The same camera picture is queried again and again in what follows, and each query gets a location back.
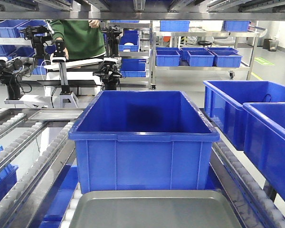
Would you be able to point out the distant robot left arm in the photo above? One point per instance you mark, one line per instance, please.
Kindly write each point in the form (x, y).
(11, 74)

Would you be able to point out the blue bin in front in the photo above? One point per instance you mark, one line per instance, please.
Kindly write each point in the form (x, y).
(142, 140)

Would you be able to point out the blue bin right near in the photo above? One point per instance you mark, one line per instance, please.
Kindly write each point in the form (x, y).
(265, 141)

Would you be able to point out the blue bin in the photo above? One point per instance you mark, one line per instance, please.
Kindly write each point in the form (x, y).
(265, 141)
(142, 140)
(224, 104)

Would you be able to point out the grey metal tray near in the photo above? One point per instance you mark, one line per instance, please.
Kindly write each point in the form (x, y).
(154, 209)

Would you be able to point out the distant robot right arm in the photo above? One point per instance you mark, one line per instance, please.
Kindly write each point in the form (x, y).
(109, 73)

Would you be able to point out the blue bin right rear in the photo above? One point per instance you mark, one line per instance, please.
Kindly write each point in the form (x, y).
(224, 104)

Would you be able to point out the distant grey metal tray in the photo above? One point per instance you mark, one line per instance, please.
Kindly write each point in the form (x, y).
(56, 115)

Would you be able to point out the steel trolley with bins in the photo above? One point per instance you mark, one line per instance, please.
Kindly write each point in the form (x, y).
(200, 58)

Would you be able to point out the person in green sweater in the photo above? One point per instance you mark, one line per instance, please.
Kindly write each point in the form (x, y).
(83, 38)

